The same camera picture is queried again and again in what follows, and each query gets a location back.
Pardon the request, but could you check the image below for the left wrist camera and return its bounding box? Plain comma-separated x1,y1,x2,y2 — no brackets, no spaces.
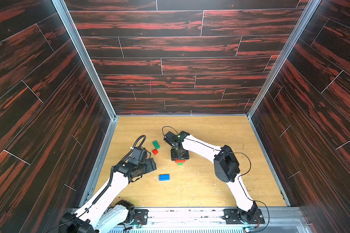
127,147,147,166

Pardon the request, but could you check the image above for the red 2x4 lego brick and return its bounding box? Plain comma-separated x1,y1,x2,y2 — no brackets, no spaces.
175,159,186,163

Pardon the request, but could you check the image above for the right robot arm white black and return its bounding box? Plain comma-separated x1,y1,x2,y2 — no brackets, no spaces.
164,131,258,220

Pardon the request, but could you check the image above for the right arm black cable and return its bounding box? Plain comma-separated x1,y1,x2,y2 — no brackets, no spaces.
162,126,270,233

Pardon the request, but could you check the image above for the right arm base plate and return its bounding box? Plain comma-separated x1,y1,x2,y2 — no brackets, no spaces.
222,208,265,225

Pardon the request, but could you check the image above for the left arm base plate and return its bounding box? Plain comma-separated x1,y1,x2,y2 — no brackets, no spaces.
131,209,149,225

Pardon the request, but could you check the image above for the blue 2x4 lego brick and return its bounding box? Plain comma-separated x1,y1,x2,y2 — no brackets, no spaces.
158,174,170,182

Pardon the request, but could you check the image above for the aluminium front rail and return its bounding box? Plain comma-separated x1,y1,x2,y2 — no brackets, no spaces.
108,207,313,233

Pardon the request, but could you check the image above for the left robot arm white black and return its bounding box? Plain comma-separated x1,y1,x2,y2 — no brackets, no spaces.
57,158,157,233

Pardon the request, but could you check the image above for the dark green 2x4 lego brick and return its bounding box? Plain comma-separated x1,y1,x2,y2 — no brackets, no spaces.
152,140,160,150

